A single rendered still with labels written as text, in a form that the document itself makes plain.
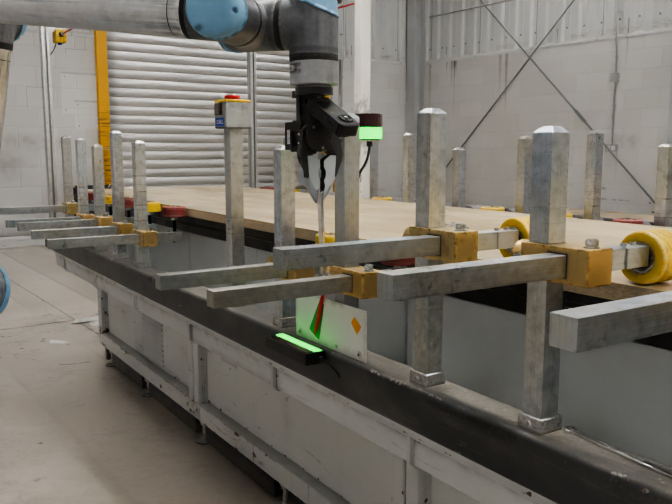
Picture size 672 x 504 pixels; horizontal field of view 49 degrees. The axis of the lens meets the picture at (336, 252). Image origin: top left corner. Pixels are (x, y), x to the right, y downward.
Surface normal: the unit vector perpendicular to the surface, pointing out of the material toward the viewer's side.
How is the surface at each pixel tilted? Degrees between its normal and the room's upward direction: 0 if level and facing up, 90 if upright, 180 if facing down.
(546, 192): 90
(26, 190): 90
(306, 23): 90
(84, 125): 90
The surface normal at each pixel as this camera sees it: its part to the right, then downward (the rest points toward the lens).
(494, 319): -0.84, 0.07
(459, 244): 0.55, 0.11
